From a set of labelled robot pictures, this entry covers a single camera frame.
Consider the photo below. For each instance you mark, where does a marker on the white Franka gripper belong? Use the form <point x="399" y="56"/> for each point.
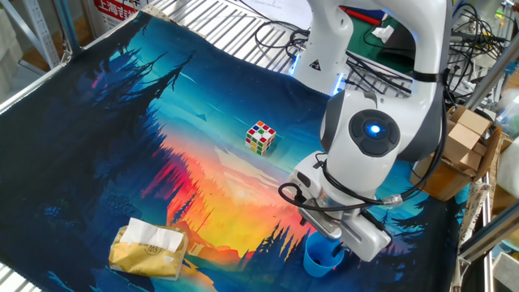
<point x="365" y="235"/>

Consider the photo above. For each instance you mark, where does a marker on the blue plastic cup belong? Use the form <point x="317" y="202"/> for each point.
<point x="320" y="263"/>

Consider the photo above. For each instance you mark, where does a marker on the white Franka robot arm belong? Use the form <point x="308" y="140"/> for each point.
<point x="425" y="40"/>

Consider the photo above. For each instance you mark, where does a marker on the Rubik's cube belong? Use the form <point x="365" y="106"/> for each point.
<point x="260" y="138"/>

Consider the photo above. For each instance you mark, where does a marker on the brown cardboard box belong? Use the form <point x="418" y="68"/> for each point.
<point x="438" y="182"/>

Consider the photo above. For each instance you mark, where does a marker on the small tan carton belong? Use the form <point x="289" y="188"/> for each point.
<point x="472" y="121"/>
<point x="460" y="144"/>

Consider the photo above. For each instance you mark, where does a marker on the silver aluminium profile bar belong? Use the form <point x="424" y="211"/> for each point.
<point x="492" y="75"/>
<point x="490" y="237"/>

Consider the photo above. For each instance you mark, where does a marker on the gold tissue pack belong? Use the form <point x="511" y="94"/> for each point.
<point x="142" y="255"/>

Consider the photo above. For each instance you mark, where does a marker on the green cutting mat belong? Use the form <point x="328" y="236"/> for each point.
<point x="385" y="52"/>

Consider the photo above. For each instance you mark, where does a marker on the white plastic container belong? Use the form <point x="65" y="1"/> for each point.
<point x="509" y="168"/>

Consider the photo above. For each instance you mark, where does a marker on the crumpled white paper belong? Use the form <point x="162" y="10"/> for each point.
<point x="383" y="33"/>

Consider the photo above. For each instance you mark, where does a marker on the forest sunset printed cloth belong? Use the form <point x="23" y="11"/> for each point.
<point x="121" y="142"/>

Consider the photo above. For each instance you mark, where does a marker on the red pen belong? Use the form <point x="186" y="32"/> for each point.
<point x="361" y="16"/>

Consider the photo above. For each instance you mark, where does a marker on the red and white sign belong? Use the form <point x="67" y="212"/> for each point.
<point x="115" y="12"/>

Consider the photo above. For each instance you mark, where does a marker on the white perforated shelf leg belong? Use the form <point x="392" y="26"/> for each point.
<point x="38" y="32"/>

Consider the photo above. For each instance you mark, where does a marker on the silver camera box on gripper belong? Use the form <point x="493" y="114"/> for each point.
<point x="320" y="219"/>

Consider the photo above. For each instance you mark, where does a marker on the slanted aluminium frame post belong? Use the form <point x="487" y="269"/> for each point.
<point x="69" y="24"/>

